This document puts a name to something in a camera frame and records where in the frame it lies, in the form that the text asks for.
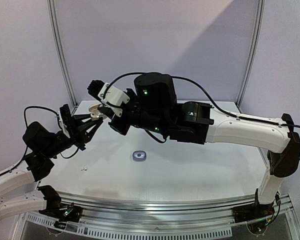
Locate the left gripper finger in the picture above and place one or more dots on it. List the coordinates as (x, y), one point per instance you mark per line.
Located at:
(81, 117)
(89, 129)

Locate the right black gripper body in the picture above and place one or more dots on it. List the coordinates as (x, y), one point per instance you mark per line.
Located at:
(122, 121)

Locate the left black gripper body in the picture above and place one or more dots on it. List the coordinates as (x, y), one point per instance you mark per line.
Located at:
(75, 137)

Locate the white earbud charging case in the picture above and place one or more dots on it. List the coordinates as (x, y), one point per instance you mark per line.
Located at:
(95, 112)

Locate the blue-grey earbud charging case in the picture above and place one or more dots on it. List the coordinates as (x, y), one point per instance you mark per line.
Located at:
(139, 156)

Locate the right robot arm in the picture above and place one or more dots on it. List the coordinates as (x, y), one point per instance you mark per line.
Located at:
(152, 106)

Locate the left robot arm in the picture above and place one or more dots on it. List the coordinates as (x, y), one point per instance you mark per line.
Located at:
(35, 166)

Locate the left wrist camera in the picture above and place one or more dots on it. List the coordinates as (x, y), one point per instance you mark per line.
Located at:
(66, 121)

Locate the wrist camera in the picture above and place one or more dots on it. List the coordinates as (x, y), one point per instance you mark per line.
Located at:
(66, 121)
(109, 96)

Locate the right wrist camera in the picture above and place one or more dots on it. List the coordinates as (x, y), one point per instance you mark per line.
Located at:
(109, 96)

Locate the front aluminium rail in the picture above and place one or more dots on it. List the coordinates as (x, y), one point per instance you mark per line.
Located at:
(154, 215)

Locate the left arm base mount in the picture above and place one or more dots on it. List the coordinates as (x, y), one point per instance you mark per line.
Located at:
(61, 211)

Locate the left aluminium frame post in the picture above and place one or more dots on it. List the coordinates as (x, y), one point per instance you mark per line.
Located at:
(52, 10)

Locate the aluminium frame post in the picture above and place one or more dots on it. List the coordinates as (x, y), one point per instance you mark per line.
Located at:
(52, 10)
(252, 52)

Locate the perforated cable tray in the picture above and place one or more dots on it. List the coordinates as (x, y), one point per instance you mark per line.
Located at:
(39, 227)

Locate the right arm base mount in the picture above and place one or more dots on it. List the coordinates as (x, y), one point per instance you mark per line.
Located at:
(252, 211)

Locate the right aluminium frame post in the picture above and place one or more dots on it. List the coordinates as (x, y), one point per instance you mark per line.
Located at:
(252, 52)

